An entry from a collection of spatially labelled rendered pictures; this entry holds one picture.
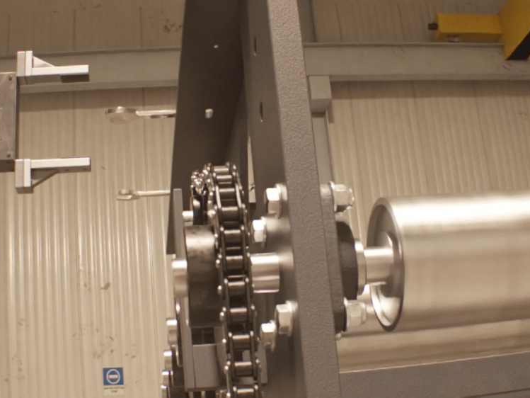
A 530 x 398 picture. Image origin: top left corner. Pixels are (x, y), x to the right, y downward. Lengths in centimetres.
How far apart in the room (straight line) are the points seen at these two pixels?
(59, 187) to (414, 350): 1103
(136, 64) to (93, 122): 107
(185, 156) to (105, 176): 1061
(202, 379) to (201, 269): 16
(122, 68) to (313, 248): 1124
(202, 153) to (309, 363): 73
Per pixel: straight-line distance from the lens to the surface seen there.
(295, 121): 65
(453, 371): 86
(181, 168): 135
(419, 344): 99
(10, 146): 115
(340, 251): 67
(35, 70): 120
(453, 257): 68
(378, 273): 70
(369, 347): 97
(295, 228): 63
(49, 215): 1181
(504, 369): 88
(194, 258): 66
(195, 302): 66
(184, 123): 118
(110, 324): 1142
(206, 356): 79
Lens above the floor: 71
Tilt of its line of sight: 17 degrees up
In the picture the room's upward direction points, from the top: 5 degrees counter-clockwise
